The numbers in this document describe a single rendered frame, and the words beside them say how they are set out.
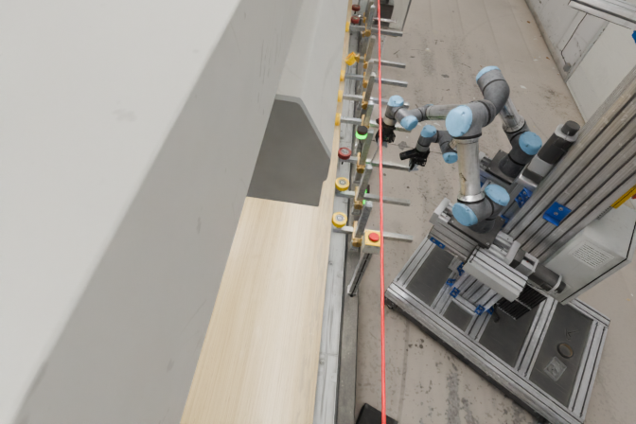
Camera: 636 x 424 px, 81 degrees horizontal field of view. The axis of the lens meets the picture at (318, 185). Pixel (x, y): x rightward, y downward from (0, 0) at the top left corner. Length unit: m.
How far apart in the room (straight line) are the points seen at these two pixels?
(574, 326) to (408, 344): 1.09
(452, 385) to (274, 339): 1.44
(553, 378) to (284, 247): 1.81
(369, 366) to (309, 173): 2.45
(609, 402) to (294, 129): 3.19
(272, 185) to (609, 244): 1.91
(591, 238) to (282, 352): 1.41
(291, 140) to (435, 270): 2.63
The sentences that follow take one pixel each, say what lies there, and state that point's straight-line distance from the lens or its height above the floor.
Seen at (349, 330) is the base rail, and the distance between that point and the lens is 1.92.
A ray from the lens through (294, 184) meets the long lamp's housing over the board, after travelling 0.22.
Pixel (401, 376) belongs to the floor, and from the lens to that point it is 2.68.
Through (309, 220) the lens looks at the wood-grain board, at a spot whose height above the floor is 0.90.
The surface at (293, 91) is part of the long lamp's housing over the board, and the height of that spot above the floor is 2.38.
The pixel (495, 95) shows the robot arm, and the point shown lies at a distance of 1.97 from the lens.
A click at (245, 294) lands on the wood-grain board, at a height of 0.90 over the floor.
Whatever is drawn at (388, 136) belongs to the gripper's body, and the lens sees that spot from 2.09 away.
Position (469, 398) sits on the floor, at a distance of 2.80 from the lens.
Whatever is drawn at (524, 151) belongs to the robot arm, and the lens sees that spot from 2.26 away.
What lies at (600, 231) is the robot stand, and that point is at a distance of 2.08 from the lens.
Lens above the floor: 2.49
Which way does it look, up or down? 50 degrees down
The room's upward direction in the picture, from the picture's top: 9 degrees clockwise
